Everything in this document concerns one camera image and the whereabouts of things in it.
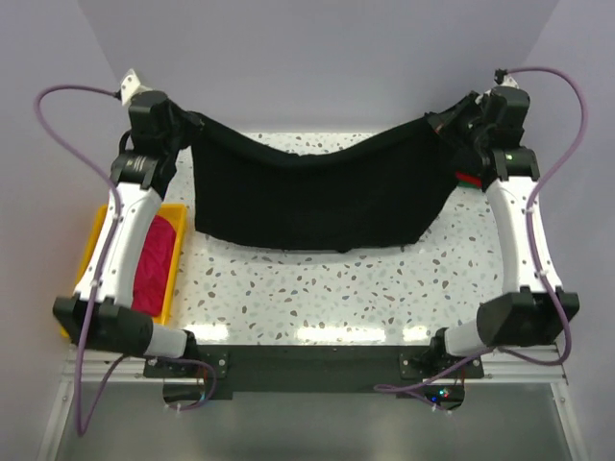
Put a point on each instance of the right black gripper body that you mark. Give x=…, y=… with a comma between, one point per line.
x=466, y=122

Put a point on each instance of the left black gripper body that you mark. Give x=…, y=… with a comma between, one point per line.
x=172, y=137

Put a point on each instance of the black t shirt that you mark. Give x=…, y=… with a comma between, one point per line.
x=384, y=191

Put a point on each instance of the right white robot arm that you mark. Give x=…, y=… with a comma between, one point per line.
x=533, y=308

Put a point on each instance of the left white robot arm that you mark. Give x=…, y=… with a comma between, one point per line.
x=100, y=315

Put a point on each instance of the yellow plastic bin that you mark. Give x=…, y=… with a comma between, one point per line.
x=176, y=215

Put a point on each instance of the red pink t shirt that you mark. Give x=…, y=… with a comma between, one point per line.
x=152, y=270

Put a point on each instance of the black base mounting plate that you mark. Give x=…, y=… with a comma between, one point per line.
x=341, y=369

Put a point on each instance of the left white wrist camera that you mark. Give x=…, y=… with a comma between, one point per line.
x=131, y=85

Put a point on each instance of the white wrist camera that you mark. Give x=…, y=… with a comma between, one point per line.
x=131, y=85
x=504, y=81

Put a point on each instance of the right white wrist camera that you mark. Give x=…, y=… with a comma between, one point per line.
x=504, y=81

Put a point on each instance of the aluminium frame rail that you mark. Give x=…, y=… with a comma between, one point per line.
x=494, y=366

